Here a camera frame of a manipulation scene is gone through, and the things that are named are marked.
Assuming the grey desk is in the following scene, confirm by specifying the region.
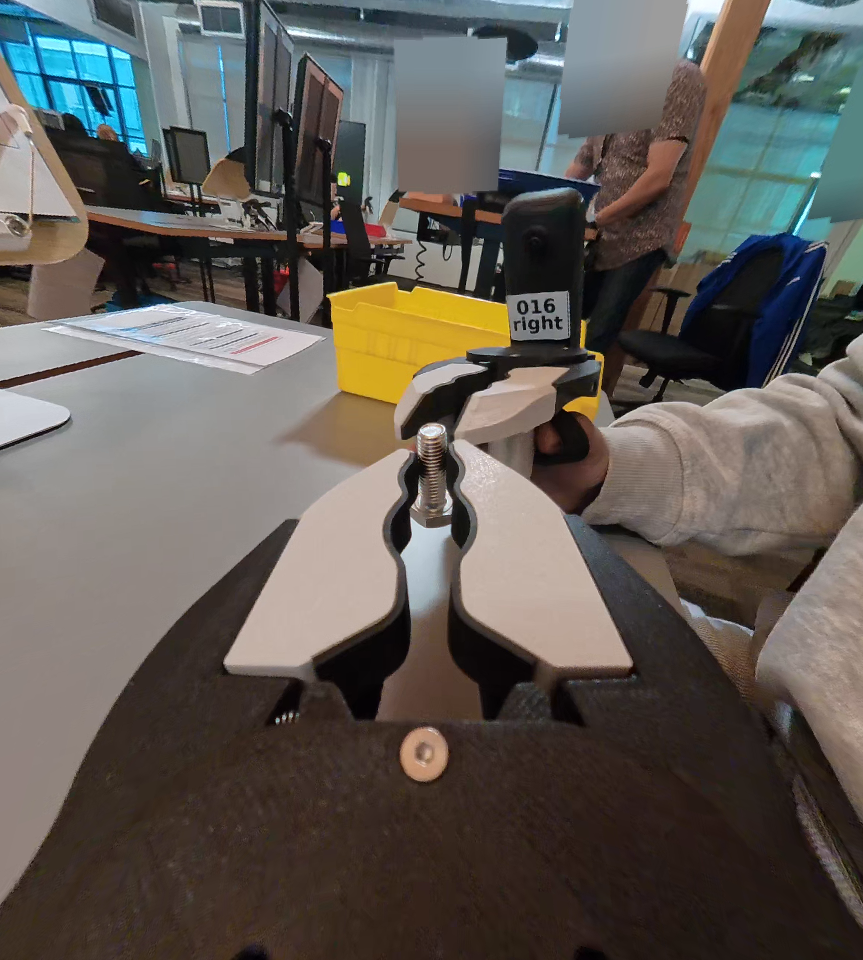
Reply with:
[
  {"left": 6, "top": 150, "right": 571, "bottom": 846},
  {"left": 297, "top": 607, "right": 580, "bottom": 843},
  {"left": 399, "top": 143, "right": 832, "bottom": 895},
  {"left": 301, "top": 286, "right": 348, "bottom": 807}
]
[{"left": 0, "top": 300, "right": 686, "bottom": 960}]

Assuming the laminated instruction sheet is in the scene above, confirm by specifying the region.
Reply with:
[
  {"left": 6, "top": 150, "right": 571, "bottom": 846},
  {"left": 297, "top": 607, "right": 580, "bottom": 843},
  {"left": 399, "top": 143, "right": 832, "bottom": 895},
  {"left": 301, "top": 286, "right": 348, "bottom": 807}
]
[{"left": 45, "top": 303, "right": 326, "bottom": 375}]

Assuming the blue jacket with white stripes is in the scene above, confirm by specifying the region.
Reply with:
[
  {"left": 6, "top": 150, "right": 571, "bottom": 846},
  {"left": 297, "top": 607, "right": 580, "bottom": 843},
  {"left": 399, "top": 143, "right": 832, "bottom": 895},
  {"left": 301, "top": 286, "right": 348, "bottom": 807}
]
[{"left": 680, "top": 232, "right": 830, "bottom": 391}]

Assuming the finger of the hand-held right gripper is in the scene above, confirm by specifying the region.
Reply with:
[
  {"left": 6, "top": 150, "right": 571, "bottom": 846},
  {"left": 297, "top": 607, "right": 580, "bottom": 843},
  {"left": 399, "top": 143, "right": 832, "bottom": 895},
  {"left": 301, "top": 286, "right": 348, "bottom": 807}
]
[
  {"left": 452, "top": 373, "right": 560, "bottom": 447},
  {"left": 394, "top": 366, "right": 494, "bottom": 441}
]

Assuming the person's right hand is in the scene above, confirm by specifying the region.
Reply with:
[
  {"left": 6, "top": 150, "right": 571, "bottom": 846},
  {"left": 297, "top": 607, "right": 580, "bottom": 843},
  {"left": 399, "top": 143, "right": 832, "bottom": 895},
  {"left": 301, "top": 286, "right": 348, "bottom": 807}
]
[{"left": 532, "top": 426, "right": 613, "bottom": 516}]

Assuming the wooden pillar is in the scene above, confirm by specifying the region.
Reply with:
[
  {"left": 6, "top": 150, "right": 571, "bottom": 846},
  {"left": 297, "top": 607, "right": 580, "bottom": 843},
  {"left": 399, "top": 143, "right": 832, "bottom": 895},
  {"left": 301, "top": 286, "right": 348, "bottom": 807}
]
[{"left": 682, "top": 0, "right": 772, "bottom": 264}]

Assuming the yellow plastic bin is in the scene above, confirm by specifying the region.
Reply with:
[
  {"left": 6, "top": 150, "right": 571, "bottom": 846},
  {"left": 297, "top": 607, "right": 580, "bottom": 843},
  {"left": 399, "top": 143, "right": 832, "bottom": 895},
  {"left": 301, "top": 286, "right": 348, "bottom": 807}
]
[{"left": 326, "top": 281, "right": 605, "bottom": 423}]

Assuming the person's right forearm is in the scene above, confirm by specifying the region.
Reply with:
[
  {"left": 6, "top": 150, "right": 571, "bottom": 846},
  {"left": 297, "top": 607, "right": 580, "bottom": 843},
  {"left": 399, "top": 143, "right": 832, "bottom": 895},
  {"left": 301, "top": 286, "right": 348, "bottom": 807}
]
[{"left": 580, "top": 307, "right": 863, "bottom": 558}]

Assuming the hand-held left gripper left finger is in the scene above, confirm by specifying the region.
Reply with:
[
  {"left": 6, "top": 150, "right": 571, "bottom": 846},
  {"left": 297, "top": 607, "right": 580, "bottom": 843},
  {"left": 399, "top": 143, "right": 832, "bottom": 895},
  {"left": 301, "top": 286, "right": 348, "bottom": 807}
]
[{"left": 223, "top": 447, "right": 412, "bottom": 682}]

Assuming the black office chair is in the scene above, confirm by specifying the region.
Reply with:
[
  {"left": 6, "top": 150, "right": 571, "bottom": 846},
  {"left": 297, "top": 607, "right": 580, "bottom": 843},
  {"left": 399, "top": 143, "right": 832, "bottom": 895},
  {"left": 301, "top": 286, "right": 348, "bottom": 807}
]
[{"left": 617, "top": 243, "right": 785, "bottom": 402}]

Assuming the small black monitor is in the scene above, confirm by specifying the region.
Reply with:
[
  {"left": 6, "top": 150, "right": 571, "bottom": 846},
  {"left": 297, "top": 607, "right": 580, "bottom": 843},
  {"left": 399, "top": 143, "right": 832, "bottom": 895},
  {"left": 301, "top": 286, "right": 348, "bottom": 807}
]
[{"left": 161, "top": 126, "right": 212, "bottom": 188}]

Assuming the steel hex bolt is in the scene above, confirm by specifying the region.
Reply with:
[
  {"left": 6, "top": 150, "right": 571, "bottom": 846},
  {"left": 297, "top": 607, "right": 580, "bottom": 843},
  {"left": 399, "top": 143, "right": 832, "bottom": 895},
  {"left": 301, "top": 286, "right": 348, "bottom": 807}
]
[{"left": 409, "top": 423, "right": 453, "bottom": 530}]

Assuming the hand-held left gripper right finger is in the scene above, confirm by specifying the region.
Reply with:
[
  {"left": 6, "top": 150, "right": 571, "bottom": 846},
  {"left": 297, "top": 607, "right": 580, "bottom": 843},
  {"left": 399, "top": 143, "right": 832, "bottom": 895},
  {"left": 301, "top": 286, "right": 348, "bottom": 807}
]
[{"left": 448, "top": 440, "right": 634, "bottom": 684}]

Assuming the tall black monitor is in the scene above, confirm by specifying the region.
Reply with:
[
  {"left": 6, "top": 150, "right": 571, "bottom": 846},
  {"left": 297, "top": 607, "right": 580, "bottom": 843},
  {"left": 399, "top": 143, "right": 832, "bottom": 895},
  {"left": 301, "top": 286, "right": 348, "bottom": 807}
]
[
  {"left": 292, "top": 52, "right": 346, "bottom": 213},
  {"left": 244, "top": 0, "right": 296, "bottom": 198}
]

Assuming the wooden background desk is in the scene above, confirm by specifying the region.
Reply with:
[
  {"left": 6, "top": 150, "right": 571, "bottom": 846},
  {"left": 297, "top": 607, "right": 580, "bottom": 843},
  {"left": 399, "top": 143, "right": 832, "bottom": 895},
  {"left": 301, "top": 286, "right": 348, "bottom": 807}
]
[{"left": 86, "top": 202, "right": 412, "bottom": 318}]

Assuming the blue bin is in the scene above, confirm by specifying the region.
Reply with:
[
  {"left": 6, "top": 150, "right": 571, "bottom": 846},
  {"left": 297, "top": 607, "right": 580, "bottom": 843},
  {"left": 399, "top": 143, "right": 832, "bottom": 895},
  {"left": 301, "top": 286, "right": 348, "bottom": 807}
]
[{"left": 499, "top": 168, "right": 602, "bottom": 206}]

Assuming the person's light fleece sweater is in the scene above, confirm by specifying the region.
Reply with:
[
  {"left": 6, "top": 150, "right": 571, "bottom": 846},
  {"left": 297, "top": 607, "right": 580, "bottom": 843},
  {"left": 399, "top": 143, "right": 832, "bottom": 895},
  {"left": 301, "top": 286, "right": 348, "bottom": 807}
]
[{"left": 754, "top": 480, "right": 863, "bottom": 939}]

